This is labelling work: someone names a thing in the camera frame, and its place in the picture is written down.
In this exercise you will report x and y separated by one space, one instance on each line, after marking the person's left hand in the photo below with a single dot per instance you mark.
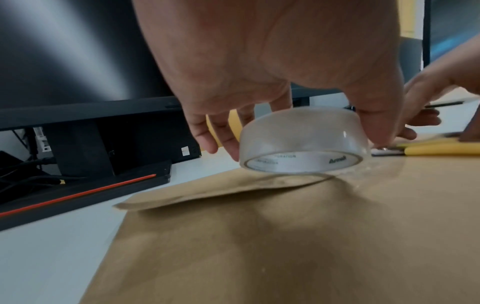
262 47

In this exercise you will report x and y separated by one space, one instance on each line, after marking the person's right hand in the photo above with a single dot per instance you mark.
438 77

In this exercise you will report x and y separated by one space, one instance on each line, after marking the clear adhesive tape roll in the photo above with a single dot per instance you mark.
303 139

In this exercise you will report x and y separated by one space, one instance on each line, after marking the black pen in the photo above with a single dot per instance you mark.
444 104

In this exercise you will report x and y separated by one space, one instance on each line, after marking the black framed monitor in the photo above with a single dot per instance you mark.
450 26

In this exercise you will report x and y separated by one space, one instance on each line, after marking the yellow panel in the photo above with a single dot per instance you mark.
408 16

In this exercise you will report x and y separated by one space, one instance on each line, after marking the black box device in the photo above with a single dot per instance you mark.
150 139

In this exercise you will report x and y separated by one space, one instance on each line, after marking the large black monitor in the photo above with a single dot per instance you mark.
75 53

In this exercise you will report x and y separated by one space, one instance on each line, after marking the brown paper envelope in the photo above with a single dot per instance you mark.
285 237

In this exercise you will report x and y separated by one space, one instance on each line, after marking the black monitor stand red stripe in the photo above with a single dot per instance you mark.
78 154

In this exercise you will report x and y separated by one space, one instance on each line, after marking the white plug adapter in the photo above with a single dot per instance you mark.
40 139

